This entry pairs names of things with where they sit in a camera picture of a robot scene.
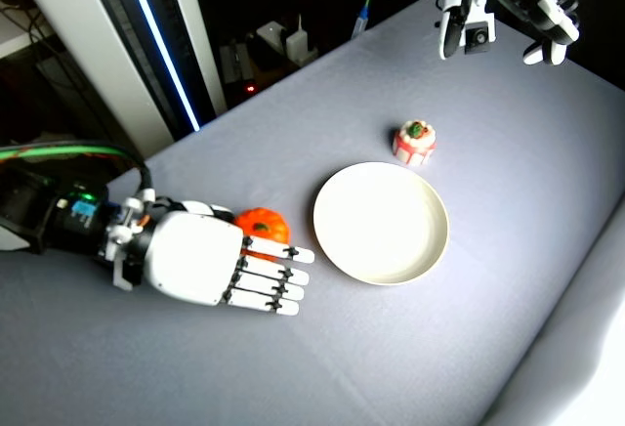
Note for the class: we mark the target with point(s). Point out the orange toy pumpkin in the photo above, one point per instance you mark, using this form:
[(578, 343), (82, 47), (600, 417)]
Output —
[(266, 223)]

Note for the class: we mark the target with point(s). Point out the small toy cupcake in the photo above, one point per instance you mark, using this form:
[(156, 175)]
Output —
[(415, 145)]

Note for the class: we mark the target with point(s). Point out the cream round plate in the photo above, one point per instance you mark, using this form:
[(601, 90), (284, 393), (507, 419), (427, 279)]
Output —
[(381, 225)]

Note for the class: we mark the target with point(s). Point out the grey table cloth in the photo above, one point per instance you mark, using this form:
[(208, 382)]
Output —
[(293, 372)]

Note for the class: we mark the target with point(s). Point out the white plug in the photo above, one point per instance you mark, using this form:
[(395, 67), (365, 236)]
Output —
[(271, 35)]

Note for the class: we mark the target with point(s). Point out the white power adapter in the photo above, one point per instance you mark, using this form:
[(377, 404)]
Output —
[(299, 44)]

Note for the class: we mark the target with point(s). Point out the white column with blue light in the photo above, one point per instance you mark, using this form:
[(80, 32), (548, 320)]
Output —
[(73, 30)]

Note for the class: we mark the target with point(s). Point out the white shelf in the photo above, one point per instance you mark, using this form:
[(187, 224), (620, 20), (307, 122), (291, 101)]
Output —
[(14, 35)]

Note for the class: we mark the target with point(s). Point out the wrist camera with white bracket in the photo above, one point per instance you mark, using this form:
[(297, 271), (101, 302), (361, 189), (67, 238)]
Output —
[(477, 37)]

